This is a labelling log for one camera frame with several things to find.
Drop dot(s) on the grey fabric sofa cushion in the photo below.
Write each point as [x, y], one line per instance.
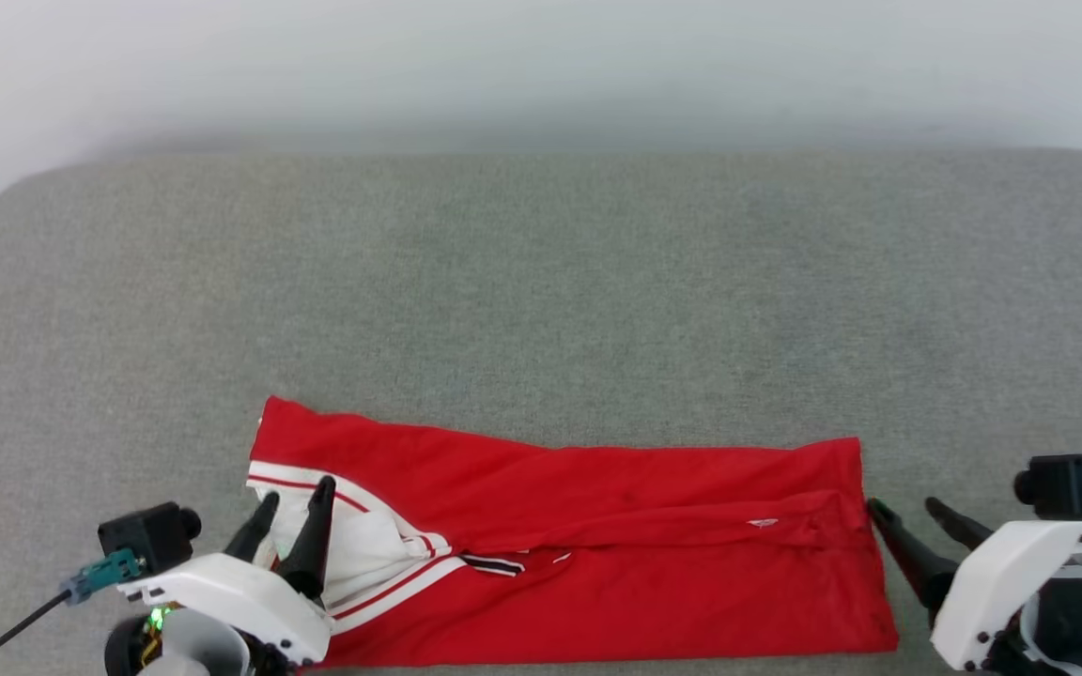
[541, 300]

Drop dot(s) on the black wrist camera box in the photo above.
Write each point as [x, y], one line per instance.
[146, 535]
[1067, 486]

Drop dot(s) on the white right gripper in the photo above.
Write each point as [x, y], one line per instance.
[1001, 582]

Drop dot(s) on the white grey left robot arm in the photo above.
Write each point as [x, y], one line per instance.
[203, 650]

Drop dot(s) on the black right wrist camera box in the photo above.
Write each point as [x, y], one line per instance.
[1067, 486]

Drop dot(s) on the red shirt with white sleeves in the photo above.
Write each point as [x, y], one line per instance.
[597, 488]

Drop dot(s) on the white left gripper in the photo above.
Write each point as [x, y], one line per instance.
[222, 587]

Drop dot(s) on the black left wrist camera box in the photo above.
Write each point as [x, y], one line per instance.
[146, 535]

